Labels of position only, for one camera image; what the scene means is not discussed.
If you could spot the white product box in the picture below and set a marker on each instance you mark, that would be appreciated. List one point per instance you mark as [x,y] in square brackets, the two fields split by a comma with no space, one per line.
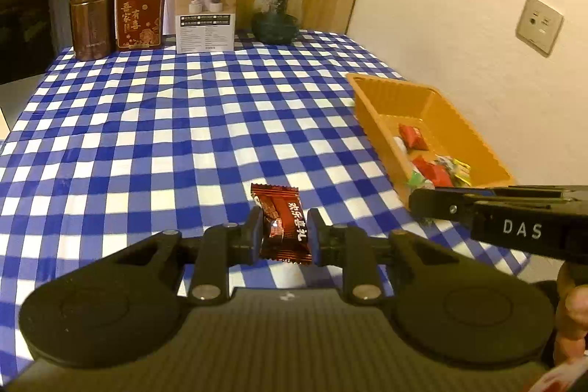
[207,13]

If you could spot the large beige wall socket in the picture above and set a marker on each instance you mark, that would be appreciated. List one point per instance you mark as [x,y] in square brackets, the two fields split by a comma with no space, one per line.
[540,25]

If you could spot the black gift box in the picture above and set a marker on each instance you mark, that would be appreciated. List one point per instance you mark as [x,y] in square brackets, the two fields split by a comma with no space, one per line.
[32,15]

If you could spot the blue white checkered tablecloth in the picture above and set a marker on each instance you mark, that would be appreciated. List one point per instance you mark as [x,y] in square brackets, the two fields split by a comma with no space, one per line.
[161,121]

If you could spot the dark red candy packet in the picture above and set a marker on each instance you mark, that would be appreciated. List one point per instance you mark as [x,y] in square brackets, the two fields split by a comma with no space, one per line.
[285,208]

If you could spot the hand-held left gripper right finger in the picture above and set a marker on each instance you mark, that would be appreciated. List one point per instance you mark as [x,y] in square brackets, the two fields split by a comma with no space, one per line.
[315,233]

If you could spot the brown tin canister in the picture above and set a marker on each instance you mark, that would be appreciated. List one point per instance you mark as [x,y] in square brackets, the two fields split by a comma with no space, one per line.
[92,17]

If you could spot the round glass jar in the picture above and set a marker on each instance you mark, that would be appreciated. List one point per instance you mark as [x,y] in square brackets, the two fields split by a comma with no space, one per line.
[277,13]

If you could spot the green candy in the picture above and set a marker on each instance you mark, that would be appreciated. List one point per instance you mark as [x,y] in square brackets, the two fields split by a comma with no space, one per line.
[417,180]

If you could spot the person's right hand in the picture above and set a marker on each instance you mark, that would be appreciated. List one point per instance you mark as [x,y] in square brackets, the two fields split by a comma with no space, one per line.
[572,318]

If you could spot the red snack packet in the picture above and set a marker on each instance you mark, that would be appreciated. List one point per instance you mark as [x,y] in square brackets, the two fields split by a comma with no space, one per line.
[434,172]

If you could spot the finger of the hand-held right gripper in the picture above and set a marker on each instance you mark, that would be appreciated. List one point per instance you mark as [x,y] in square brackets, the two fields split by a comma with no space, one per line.
[436,203]

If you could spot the orange plastic tray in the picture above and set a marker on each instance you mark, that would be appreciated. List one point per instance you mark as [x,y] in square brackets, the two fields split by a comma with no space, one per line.
[448,116]

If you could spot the red tin box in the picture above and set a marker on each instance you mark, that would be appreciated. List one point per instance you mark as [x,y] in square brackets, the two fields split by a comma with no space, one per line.
[139,15]

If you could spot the colourful candy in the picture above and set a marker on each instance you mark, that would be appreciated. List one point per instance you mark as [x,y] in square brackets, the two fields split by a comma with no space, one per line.
[457,169]

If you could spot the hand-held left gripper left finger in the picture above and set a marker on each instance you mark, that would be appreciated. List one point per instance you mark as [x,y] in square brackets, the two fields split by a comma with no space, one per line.
[255,233]

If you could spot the small red candy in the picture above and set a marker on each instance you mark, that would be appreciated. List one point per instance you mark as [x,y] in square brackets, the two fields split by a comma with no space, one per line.
[412,135]

